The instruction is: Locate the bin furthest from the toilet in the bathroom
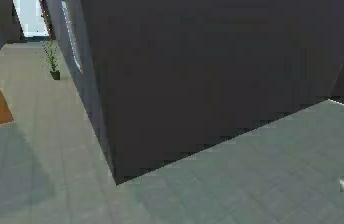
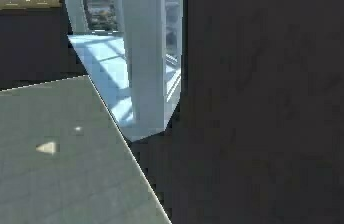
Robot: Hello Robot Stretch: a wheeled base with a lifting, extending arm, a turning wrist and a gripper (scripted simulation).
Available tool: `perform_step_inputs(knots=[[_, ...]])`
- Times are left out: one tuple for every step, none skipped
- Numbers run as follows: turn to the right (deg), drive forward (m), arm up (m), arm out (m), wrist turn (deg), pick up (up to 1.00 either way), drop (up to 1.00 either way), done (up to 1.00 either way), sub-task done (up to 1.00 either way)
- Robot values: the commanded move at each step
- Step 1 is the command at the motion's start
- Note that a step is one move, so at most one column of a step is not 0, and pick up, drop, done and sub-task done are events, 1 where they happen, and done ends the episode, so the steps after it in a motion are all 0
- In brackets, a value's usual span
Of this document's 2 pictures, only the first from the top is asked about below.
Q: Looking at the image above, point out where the framed picture on wall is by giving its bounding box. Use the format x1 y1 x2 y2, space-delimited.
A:
60 0 83 74

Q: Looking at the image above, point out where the brown wooden room door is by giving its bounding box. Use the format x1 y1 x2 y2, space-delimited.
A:
39 0 56 41

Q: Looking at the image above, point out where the green potted house plant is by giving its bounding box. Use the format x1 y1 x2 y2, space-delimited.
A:
40 39 62 81

